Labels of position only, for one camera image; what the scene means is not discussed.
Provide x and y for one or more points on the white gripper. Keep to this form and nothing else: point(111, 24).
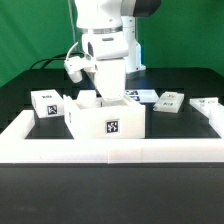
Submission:
point(109, 78)

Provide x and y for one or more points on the white cabinet body box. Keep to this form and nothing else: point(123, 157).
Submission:
point(90, 117)

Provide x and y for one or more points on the white cabinet door panel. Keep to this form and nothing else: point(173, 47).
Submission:
point(169, 102)

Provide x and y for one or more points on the white cabinet top panel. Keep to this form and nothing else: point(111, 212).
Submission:
point(204, 105)

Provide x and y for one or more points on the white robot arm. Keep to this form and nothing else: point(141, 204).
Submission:
point(104, 43)

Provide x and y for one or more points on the white marker sheet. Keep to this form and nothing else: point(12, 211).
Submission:
point(143, 95)

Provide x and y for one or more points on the small white tagged box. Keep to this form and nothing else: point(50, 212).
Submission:
point(47, 103)

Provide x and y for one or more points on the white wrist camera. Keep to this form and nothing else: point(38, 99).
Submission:
point(75, 65)

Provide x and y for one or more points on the white U-shaped frame wall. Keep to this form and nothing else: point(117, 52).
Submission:
point(16, 148)

